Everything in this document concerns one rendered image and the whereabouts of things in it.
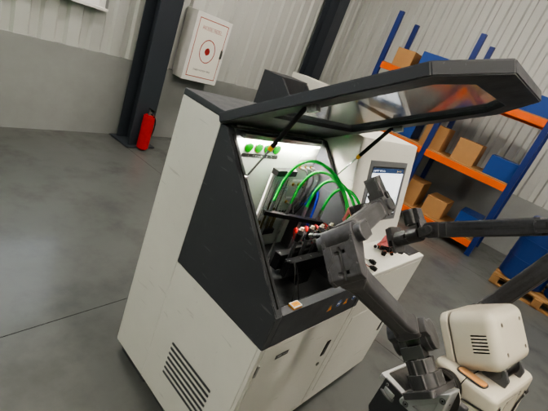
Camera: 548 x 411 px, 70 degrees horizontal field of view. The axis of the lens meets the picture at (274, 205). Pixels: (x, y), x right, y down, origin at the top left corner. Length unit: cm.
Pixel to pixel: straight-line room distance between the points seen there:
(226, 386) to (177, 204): 79
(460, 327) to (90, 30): 483
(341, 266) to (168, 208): 115
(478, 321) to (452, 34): 754
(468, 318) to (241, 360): 85
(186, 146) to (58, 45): 354
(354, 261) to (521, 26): 759
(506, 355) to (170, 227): 135
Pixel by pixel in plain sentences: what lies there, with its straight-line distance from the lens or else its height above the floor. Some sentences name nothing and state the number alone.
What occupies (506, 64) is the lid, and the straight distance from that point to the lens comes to 118.
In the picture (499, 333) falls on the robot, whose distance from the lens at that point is 116.
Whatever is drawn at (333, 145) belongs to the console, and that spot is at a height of 145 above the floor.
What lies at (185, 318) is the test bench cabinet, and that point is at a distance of 184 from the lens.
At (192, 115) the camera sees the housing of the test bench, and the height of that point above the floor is 141.
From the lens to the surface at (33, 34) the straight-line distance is 506.
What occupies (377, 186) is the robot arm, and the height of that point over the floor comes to 151.
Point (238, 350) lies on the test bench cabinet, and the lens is 161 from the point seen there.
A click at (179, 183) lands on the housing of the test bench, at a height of 112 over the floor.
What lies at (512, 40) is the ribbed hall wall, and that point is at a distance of 820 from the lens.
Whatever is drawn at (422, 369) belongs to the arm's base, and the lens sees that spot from 109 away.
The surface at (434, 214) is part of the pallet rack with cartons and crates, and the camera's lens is 697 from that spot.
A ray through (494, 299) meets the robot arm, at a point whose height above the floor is 133.
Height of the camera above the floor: 178
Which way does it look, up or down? 21 degrees down
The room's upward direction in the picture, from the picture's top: 22 degrees clockwise
